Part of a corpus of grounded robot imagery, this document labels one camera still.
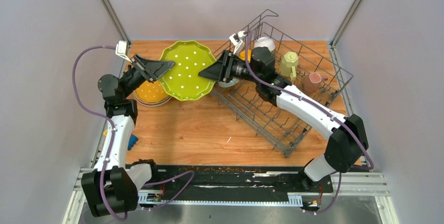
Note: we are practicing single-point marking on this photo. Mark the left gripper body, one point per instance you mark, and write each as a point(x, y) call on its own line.
point(139, 73)

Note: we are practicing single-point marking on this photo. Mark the blue toy brick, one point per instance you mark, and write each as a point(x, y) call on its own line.
point(132, 142)

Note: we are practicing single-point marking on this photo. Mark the yellow polka dot plate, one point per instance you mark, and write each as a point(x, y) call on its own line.
point(151, 94)

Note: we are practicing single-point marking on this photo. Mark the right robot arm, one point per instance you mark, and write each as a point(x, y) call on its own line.
point(346, 135)

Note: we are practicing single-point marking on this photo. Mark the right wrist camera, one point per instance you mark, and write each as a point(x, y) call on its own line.
point(238, 41)

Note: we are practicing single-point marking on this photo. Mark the pale green bowl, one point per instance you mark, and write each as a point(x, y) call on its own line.
point(228, 84)

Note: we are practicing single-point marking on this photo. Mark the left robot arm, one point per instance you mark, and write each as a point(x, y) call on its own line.
point(109, 188)

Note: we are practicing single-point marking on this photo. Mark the white bowl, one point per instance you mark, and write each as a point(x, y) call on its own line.
point(265, 42)

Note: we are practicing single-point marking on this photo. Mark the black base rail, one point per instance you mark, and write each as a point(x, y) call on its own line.
point(230, 184)

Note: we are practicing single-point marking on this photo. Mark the pale yellow mug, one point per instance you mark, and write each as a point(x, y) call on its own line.
point(289, 65)

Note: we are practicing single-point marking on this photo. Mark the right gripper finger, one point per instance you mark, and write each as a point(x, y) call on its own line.
point(219, 68)
point(206, 74)

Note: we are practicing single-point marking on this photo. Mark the green polka dot plate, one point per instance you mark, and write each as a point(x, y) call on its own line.
point(182, 81)

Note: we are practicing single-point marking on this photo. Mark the yellow bowl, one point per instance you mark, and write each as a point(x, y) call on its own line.
point(245, 55)

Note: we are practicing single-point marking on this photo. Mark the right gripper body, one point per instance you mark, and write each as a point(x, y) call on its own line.
point(235, 69)

